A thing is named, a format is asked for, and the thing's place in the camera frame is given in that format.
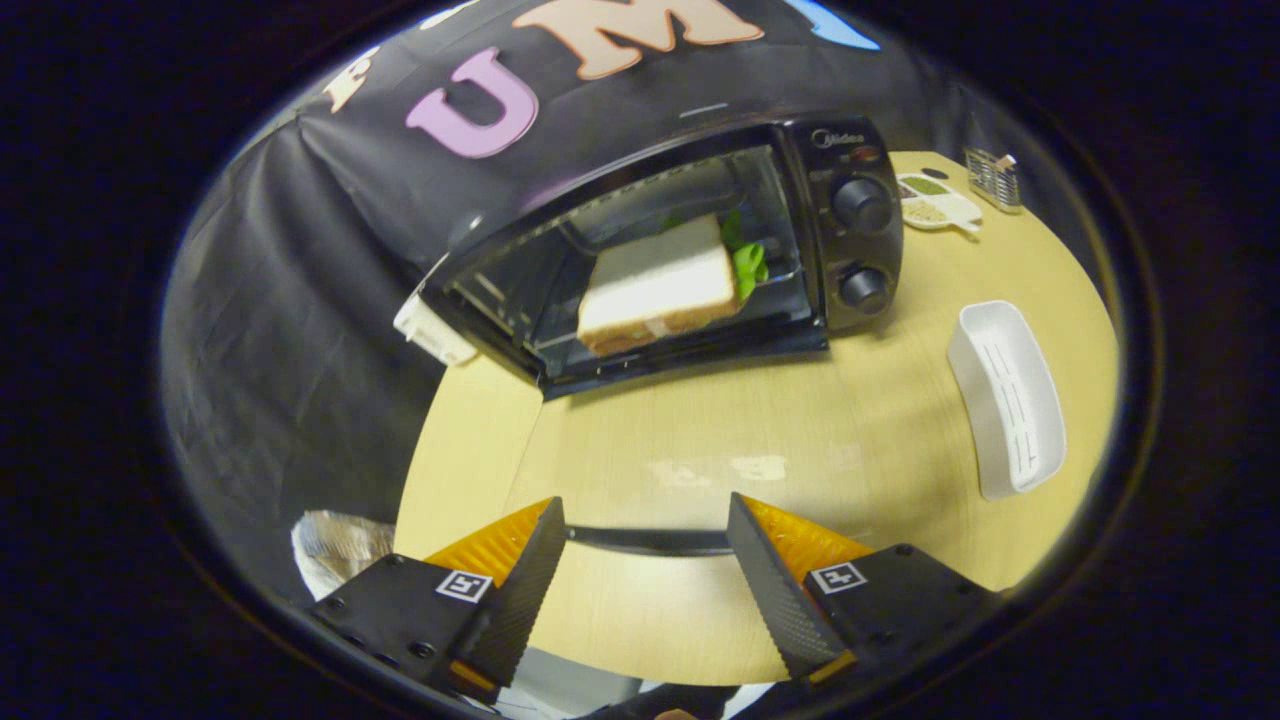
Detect white divided grain dish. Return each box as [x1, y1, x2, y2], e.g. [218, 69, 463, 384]
[897, 172, 984, 234]

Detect black toaster oven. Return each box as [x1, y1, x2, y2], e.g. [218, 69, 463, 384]
[420, 115, 906, 557]

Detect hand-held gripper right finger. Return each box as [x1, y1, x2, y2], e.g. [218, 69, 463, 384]
[727, 492, 1003, 687]

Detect white plastic block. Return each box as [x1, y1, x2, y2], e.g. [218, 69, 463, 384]
[393, 290, 479, 367]

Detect white bread lettuce sandwich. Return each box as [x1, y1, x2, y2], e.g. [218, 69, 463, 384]
[577, 208, 771, 358]

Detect white plastic tray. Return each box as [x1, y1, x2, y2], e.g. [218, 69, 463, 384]
[945, 300, 1068, 501]

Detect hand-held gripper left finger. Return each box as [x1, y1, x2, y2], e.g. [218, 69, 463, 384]
[310, 497, 569, 705]

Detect crumpled silver foil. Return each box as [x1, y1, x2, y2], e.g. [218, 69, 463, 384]
[292, 510, 398, 601]

